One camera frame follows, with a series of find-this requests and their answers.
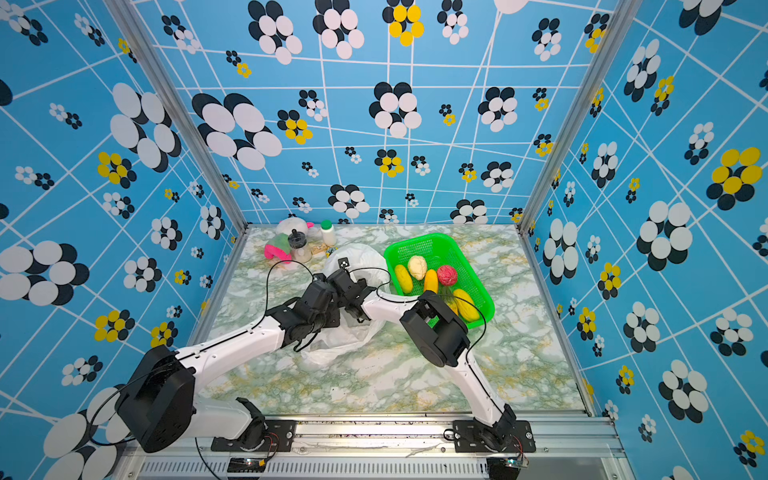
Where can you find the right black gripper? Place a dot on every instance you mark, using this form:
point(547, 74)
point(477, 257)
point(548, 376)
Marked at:
point(361, 283)

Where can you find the translucent white plastic bag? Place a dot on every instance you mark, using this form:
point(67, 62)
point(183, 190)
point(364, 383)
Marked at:
point(365, 263)

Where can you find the yellow banana fruit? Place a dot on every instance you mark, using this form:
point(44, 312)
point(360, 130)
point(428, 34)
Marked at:
point(404, 279)

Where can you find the beige round pear fruit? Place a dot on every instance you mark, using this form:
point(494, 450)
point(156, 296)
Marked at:
point(417, 267)

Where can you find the red fruit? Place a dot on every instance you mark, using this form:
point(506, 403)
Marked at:
point(447, 275)

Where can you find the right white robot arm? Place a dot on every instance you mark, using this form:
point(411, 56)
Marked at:
point(442, 339)

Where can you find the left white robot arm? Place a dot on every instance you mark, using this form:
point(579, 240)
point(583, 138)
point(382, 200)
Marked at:
point(159, 404)

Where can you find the glass jar black lid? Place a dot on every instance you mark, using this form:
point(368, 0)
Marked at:
point(300, 251)

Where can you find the white bottle green cap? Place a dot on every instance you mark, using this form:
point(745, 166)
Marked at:
point(328, 233)

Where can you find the pink green plush toy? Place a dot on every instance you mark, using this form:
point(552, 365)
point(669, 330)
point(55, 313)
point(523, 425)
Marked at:
point(278, 247)

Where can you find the white plush toy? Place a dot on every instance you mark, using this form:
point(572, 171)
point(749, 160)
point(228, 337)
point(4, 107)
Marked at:
point(288, 225)

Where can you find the green plastic basket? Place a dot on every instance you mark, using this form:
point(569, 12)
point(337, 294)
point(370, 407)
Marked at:
point(435, 263)

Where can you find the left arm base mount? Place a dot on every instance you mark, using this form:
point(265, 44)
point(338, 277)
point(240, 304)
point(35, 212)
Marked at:
point(269, 436)

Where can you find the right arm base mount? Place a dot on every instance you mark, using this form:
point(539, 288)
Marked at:
point(471, 436)

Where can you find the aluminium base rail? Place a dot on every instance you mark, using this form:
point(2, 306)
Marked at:
point(569, 445)

